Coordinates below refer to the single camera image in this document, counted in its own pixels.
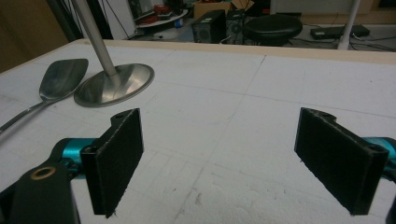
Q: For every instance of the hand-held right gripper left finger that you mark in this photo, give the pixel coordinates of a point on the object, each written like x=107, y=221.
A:
x=113, y=161

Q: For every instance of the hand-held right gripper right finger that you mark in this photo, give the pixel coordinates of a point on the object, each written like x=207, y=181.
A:
x=339, y=161

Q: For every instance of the metal stand with round base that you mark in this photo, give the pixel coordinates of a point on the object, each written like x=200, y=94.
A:
x=112, y=82

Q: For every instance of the metal spatula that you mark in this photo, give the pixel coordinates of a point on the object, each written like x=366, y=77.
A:
x=60, y=81

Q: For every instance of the black flat box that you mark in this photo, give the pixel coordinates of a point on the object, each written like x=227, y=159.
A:
x=339, y=31

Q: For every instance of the white stand pole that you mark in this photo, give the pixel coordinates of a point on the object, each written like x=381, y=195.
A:
x=349, y=25

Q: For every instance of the black round stool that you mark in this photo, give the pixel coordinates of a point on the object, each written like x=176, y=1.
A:
x=273, y=28

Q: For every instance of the round white table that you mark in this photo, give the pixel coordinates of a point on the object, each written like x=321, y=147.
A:
x=163, y=20

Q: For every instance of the cardboard box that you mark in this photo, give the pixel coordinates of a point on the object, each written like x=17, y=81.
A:
x=214, y=7

